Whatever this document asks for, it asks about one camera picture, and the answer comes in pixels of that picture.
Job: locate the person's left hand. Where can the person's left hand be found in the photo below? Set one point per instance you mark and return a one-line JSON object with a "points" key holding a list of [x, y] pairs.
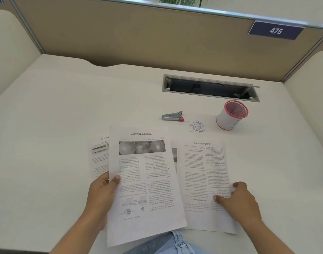
{"points": [[97, 194]]}

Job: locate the person's right hand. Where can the person's right hand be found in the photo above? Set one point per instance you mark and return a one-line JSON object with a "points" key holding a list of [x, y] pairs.
{"points": [[241, 205]]}

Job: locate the person's right thumb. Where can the person's right thumb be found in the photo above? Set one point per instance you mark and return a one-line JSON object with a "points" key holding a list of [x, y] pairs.
{"points": [[220, 199]]}

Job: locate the person's left thumb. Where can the person's left thumb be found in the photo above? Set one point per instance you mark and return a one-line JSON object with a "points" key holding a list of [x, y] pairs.
{"points": [[115, 180]]}

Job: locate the printed text-only paper sheet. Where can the printed text-only paper sheet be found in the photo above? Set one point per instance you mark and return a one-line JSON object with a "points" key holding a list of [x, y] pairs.
{"points": [[203, 177]]}

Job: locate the printed sheet with eye photos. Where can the printed sheet with eye photos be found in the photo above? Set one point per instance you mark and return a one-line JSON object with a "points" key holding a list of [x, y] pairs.
{"points": [[145, 182]]}

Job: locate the person's right forearm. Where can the person's right forearm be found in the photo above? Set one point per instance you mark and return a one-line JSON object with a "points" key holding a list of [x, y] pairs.
{"points": [[267, 239]]}

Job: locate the person's left forearm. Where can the person's left forearm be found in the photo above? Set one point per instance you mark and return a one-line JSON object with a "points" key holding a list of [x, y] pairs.
{"points": [[79, 232]]}

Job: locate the printed sheet with instrument picture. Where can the printed sheet with instrument picture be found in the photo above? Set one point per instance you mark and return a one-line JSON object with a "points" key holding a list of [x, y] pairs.
{"points": [[99, 158]]}

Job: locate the mostly hidden printed paper sheet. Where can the mostly hidden printed paper sheet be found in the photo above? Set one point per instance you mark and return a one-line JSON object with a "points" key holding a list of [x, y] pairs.
{"points": [[174, 156]]}

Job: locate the person's light blue jeans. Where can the person's light blue jeans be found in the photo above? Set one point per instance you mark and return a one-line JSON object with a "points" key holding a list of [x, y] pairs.
{"points": [[166, 244]]}

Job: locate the pile of loose staples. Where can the pile of loose staples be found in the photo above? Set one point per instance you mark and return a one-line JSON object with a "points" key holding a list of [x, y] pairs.
{"points": [[197, 126]]}

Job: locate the white cup with pink mesh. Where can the white cup with pink mesh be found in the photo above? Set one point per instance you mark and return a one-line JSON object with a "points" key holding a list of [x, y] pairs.
{"points": [[230, 117]]}

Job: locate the grey and pink stapler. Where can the grey and pink stapler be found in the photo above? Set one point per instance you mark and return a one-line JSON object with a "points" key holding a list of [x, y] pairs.
{"points": [[172, 116]]}

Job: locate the cream side divider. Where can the cream side divider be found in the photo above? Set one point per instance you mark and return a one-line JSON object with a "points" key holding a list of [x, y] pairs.
{"points": [[312, 89], [10, 52]]}

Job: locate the beige partition panel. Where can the beige partition panel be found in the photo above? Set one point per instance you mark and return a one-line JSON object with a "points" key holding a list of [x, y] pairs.
{"points": [[150, 39]]}

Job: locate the blue number plate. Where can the blue number plate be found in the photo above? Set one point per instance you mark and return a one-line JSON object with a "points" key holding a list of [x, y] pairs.
{"points": [[275, 30]]}

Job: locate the green plant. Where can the green plant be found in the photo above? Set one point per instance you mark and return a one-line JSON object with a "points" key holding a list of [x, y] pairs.
{"points": [[185, 1]]}

